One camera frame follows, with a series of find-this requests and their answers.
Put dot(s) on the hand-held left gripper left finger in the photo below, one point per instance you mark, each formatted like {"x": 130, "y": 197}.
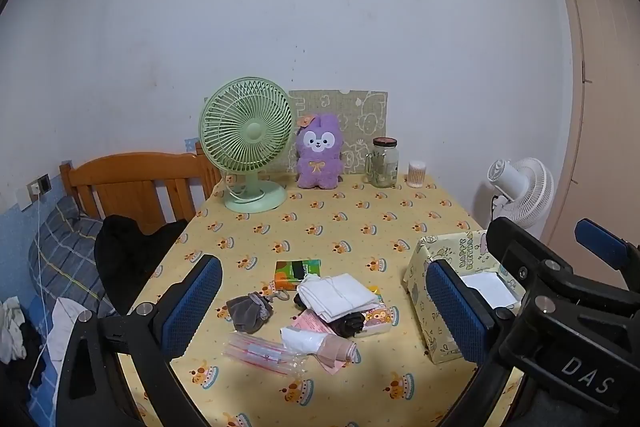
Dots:
{"x": 192, "y": 302}

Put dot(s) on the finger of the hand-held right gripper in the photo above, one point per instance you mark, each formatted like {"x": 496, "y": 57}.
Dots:
{"x": 525, "y": 252}
{"x": 602, "y": 247}

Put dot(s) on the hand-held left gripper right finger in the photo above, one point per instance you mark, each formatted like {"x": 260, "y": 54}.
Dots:
{"x": 457, "y": 317}

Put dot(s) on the yellow printed gift box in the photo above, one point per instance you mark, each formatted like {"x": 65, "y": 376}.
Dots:
{"x": 430, "y": 342}

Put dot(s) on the grey cloth pouch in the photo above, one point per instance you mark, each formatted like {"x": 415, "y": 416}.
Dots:
{"x": 247, "y": 312}

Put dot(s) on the clear zip bags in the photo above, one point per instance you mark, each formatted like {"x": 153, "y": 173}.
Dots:
{"x": 260, "y": 349}

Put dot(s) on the cartoon print tissue packet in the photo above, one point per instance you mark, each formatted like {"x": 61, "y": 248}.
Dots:
{"x": 375, "y": 322}

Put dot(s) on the black plastic bag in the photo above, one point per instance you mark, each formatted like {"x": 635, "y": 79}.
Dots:
{"x": 350, "y": 324}

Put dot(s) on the white plastic bag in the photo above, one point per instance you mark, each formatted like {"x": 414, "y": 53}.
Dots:
{"x": 300, "y": 339}

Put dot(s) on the beige cloth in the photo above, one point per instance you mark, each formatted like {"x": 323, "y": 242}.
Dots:
{"x": 337, "y": 352}

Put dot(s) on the white paper sheet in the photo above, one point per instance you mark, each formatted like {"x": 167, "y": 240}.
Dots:
{"x": 492, "y": 289}

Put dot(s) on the white standing fan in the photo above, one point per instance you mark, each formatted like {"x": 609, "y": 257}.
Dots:
{"x": 530, "y": 192}

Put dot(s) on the black clothing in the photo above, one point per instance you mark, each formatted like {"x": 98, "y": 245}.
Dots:
{"x": 125, "y": 257}

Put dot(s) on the green orange small box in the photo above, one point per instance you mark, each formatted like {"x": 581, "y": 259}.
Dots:
{"x": 287, "y": 274}

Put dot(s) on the pink paper sheet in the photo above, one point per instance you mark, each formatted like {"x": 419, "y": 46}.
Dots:
{"x": 310, "y": 322}

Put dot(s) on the wooden bed headboard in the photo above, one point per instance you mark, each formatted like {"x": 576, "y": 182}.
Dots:
{"x": 135, "y": 192}

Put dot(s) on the white garment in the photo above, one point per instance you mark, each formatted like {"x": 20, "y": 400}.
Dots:
{"x": 70, "y": 322}

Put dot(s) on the cotton swab container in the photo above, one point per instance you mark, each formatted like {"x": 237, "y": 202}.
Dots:
{"x": 417, "y": 174}

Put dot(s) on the beige door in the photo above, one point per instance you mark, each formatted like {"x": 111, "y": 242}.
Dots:
{"x": 605, "y": 107}

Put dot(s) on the plaid pillow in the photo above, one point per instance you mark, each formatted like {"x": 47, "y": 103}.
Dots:
{"x": 60, "y": 252}

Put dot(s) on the yellow printed tablecloth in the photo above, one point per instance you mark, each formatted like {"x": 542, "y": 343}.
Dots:
{"x": 325, "y": 232}

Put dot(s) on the glass jar with lid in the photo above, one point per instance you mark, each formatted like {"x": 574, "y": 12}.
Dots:
{"x": 382, "y": 164}

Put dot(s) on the green table fan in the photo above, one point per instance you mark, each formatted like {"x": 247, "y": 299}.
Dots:
{"x": 245, "y": 132}

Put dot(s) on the white cloth heap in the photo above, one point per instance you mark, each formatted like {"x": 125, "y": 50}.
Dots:
{"x": 12, "y": 327}

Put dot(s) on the purple plush toy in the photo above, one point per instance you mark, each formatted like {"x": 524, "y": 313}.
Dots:
{"x": 317, "y": 157}

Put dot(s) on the printed cardboard sheet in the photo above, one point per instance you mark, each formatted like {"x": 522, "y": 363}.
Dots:
{"x": 360, "y": 117}

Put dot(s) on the white wall socket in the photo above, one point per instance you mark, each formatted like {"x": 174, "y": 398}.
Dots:
{"x": 34, "y": 192}

